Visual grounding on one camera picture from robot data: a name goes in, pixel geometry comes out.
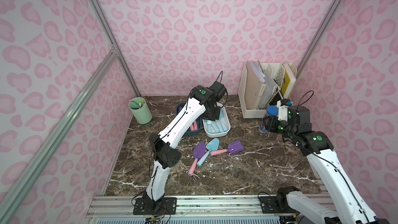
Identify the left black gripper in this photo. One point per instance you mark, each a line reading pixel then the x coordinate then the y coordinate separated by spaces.
pixel 213 112

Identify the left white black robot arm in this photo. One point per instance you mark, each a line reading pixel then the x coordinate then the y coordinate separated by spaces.
pixel 202 102

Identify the blue pointed shovel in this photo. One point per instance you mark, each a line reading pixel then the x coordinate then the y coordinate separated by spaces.
pixel 211 146
pixel 209 127

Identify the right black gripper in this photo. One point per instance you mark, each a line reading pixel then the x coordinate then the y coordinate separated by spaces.
pixel 269 123

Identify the dark teal storage box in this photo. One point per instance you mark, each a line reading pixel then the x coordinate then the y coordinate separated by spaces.
pixel 199 121

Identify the green pen holder cup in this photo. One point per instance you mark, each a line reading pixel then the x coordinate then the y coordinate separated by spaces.
pixel 140 110

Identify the white storage box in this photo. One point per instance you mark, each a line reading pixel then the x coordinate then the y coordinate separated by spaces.
pixel 220 134

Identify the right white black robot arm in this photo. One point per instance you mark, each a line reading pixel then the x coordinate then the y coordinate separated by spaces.
pixel 294 124

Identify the aluminium front rail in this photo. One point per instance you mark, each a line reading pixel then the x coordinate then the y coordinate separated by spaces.
pixel 221 209

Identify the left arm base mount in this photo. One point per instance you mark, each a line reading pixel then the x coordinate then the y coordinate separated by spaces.
pixel 146 206

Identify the blue square shovel front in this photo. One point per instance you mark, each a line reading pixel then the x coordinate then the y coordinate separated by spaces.
pixel 220 126

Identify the purple pointed shovel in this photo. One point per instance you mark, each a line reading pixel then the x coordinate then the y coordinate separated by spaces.
pixel 195 126
pixel 198 153

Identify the purple square shovel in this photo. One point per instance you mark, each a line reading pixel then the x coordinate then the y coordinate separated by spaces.
pixel 233 148

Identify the blue lid pencil tube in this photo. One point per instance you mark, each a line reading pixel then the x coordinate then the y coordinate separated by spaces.
pixel 271 111

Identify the white desk file organizer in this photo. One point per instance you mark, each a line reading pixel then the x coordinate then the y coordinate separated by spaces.
pixel 263 84

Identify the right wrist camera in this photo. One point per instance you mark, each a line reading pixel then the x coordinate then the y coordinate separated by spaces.
pixel 283 112

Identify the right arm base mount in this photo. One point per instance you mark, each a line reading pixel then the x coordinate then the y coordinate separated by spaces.
pixel 276 204

